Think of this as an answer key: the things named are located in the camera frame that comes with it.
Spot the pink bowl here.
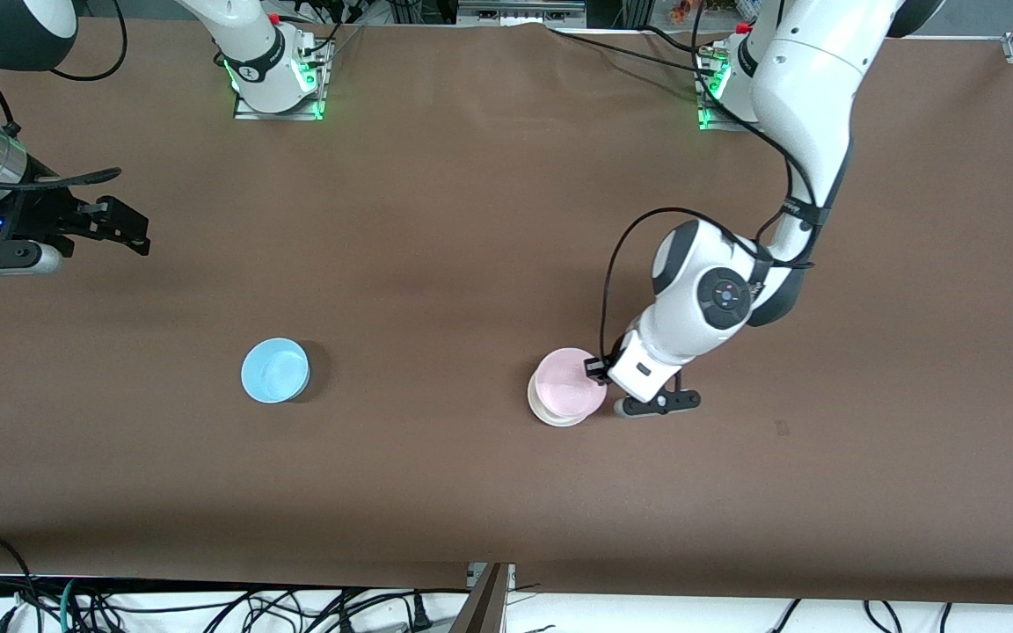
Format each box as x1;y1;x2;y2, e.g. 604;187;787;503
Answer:
534;347;608;419

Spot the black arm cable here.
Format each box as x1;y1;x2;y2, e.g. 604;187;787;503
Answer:
597;26;824;361
0;0;128;192

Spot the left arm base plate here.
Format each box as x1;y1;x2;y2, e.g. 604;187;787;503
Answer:
694;42;767;133

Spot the black cable across table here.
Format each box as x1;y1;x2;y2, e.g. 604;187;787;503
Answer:
549;26;711;76

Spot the aluminium profile beam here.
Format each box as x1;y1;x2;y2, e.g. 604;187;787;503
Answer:
449;563;517;633

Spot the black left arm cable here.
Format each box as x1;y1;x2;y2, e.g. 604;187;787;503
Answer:
597;26;824;361

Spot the white bowl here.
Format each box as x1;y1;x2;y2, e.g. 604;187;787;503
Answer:
527;369;595;428

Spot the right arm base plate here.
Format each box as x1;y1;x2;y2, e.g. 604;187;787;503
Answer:
232;26;333;122

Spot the light blue bowl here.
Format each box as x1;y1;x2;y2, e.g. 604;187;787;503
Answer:
241;338;310;404

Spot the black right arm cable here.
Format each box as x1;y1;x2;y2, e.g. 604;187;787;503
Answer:
0;0;128;192

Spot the brown table cover sheet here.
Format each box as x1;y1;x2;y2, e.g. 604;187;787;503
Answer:
0;18;1013;608

